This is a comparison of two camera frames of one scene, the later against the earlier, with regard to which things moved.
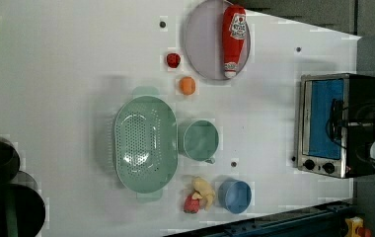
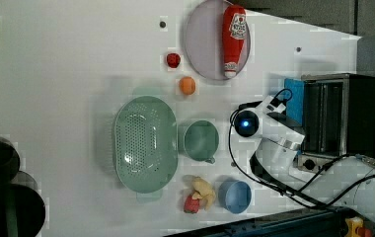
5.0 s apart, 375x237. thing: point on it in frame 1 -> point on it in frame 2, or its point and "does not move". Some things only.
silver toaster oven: x=337 y=124 does not move
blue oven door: x=318 y=96 -> x=295 y=107
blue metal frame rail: x=328 y=220 does not move
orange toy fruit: x=187 y=86 does not move
